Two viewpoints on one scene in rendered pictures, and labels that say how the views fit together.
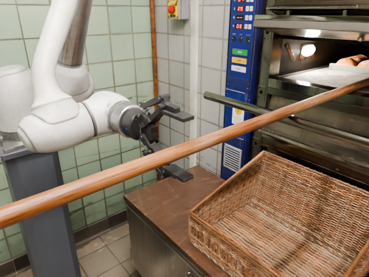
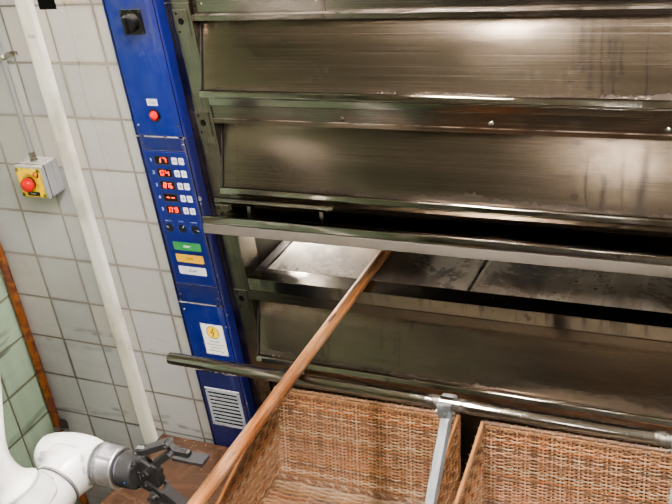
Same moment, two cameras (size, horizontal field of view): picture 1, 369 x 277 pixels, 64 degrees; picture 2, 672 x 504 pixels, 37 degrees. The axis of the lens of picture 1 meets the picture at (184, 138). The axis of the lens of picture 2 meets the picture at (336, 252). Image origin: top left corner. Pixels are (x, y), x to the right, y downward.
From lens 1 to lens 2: 1.45 m
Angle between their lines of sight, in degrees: 20
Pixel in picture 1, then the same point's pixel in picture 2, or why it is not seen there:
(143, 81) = not seen: outside the picture
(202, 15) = (94, 183)
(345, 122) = (372, 325)
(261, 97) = (243, 305)
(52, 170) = not seen: outside the picture
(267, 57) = (234, 249)
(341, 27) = (323, 240)
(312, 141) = (340, 359)
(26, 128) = not seen: outside the picture
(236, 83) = (196, 292)
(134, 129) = (133, 480)
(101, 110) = (77, 469)
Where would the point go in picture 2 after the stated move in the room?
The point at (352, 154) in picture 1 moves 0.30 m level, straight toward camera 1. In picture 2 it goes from (393, 367) to (385, 441)
